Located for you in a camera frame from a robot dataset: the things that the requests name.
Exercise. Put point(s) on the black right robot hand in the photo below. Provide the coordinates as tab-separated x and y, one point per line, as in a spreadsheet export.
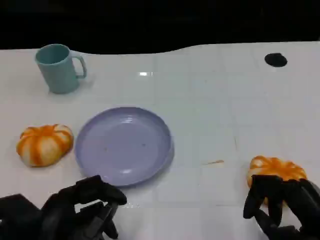
287	200

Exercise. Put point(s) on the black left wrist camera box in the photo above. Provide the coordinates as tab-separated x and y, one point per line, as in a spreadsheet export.
17	217

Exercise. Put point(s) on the lilac plate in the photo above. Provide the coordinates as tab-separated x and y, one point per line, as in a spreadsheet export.
122	150

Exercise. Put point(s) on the orange and white bread roll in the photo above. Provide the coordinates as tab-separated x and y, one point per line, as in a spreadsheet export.
42	145
275	167

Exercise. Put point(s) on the pale green mug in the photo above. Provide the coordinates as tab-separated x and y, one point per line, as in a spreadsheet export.
58	72

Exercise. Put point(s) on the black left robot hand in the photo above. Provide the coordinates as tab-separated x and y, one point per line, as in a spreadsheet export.
65	212

